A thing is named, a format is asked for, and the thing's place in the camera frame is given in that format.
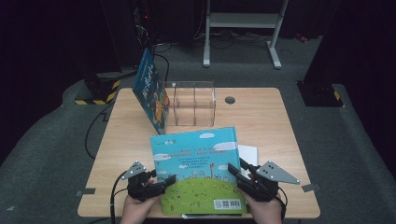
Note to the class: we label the white book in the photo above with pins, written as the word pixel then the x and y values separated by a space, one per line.
pixel 249 154

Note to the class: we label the white metal stand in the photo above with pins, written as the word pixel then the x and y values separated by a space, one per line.
pixel 243 20

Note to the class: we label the black yellow striped base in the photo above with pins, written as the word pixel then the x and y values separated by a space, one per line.
pixel 99 93
pixel 320 95

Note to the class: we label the grey table grommet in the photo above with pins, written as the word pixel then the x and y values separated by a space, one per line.
pixel 230 100

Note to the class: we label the clear acrylic book rack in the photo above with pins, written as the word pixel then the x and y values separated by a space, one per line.
pixel 193 104

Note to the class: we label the grey tape piece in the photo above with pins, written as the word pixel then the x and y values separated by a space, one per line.
pixel 310 188
pixel 83 193

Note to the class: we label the small red floor object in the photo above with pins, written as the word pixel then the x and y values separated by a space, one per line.
pixel 301 38

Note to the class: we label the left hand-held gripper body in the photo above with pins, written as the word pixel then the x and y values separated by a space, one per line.
pixel 140 186

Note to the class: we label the person's left hand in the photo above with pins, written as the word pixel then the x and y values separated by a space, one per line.
pixel 135 211

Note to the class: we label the small floor tape scrap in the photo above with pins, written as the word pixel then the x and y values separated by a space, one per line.
pixel 11 208

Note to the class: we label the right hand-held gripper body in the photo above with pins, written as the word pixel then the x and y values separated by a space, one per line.
pixel 264 186

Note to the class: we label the person's right hand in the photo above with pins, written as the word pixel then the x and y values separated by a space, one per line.
pixel 267 213

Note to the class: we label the black computer tower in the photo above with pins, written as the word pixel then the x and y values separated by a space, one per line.
pixel 143 31

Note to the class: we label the dark blue picture book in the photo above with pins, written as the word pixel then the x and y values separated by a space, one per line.
pixel 151 90

